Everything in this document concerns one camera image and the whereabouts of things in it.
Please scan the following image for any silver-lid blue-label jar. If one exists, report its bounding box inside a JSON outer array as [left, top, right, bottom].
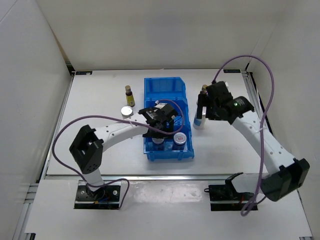
[[192, 106, 207, 130], [120, 105, 134, 119]]

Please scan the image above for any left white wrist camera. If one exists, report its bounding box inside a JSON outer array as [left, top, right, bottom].
[[154, 100, 167, 109]]

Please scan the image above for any right brown yellow-label bottle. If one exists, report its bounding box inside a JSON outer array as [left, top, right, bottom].
[[200, 84, 208, 96]]

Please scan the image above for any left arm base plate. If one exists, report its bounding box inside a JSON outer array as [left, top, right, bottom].
[[73, 179, 123, 210]]

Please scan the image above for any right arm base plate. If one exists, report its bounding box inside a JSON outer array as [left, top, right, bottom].
[[204, 184, 254, 212]]

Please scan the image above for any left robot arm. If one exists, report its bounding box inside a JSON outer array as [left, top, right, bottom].
[[69, 103, 178, 200]]

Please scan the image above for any left brown yellow-label bottle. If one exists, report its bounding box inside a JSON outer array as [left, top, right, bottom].
[[125, 85, 135, 107]]

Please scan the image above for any blue bin near compartment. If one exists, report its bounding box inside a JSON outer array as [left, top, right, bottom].
[[143, 122, 195, 161]]

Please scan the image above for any white-lid spice jar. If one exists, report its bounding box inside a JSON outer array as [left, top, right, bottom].
[[152, 138, 165, 151], [172, 132, 187, 151]]

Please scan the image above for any brown yellow-label bottle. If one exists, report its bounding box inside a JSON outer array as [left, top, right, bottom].
[[125, 85, 135, 107], [200, 84, 208, 96]]

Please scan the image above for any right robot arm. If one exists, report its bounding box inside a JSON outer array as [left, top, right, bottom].
[[196, 81, 310, 202]]

